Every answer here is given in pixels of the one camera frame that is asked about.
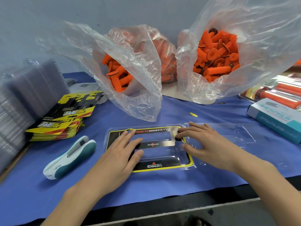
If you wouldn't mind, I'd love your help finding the person's right hand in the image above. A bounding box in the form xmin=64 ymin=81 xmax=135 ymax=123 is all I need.
xmin=176 ymin=121 xmax=247 ymax=173

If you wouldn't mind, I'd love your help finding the person's left hand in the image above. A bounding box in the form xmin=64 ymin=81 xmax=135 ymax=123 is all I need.
xmin=71 ymin=129 xmax=145 ymax=196

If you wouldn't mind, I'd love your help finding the yellow black backing card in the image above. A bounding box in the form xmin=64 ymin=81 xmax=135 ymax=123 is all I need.
xmin=104 ymin=126 xmax=194 ymax=173

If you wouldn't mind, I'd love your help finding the teal hand stapler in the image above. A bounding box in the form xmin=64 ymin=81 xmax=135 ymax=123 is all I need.
xmin=43 ymin=135 xmax=97 ymax=180

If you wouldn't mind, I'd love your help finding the orange grip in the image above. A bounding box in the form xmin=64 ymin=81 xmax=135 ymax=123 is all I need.
xmin=256 ymin=89 xmax=301 ymax=110
xmin=275 ymin=82 xmax=301 ymax=96

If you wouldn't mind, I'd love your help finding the stack of clear blister shells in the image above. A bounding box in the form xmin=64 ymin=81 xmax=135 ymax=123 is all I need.
xmin=0 ymin=59 xmax=70 ymax=173

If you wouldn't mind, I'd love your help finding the person's right forearm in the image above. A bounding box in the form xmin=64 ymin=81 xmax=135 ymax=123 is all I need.
xmin=230 ymin=158 xmax=301 ymax=226

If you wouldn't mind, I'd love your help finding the teal white cardboard box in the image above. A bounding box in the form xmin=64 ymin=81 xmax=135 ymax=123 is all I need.
xmin=246 ymin=98 xmax=301 ymax=144

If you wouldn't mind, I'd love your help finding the stack of yellow black cards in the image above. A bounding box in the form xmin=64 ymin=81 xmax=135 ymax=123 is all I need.
xmin=26 ymin=91 xmax=105 ymax=142

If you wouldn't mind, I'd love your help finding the white printed paper sheet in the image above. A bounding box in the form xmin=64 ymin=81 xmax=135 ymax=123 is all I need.
xmin=68 ymin=82 xmax=109 ymax=105

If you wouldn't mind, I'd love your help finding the large clear plastic bag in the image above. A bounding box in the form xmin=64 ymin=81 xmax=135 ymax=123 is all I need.
xmin=176 ymin=0 xmax=301 ymax=105

